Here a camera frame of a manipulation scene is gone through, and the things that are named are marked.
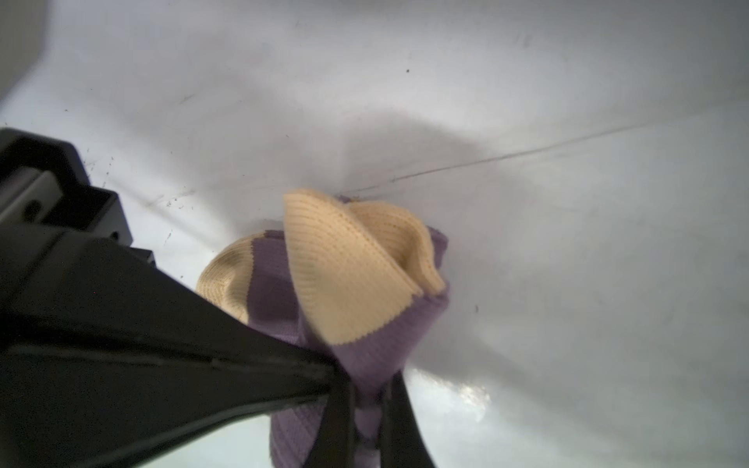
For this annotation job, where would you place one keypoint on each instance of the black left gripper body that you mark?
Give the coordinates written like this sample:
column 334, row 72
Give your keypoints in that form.
column 107, row 361

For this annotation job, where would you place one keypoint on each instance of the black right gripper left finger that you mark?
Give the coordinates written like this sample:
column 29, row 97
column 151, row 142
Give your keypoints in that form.
column 335, row 444

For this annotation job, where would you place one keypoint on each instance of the purple sock with beige toe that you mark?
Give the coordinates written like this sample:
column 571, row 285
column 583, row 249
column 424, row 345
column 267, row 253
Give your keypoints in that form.
column 356, row 280

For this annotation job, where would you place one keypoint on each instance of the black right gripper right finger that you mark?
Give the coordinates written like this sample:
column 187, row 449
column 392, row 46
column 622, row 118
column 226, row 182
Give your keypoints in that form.
column 401, row 444

